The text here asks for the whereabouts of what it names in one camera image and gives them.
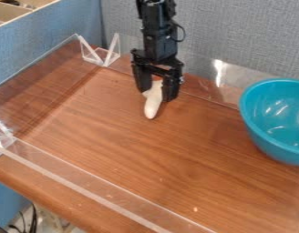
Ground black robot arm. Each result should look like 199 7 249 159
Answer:
130 0 183 102

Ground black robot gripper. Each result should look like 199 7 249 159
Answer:
130 26 186 103

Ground white plush mushroom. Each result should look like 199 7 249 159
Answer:
143 80 163 119

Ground clear acrylic corner bracket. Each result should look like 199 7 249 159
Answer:
76 32 122 67

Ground clear acrylic back barrier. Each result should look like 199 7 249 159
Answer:
115 33 280 108

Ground blue plastic bowl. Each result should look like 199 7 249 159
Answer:
239 78 299 166

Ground clear acrylic barrier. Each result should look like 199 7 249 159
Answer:
0 139 215 233
115 33 280 108

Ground clear acrylic left bracket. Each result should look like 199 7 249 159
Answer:
0 120 15 156

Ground wooden shelf unit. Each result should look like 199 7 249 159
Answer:
0 0 60 27

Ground clear acrylic front barrier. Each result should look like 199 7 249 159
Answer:
0 139 215 233

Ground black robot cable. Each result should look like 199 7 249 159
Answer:
170 19 187 43

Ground black floor cables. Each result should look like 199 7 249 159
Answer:
0 203 40 233

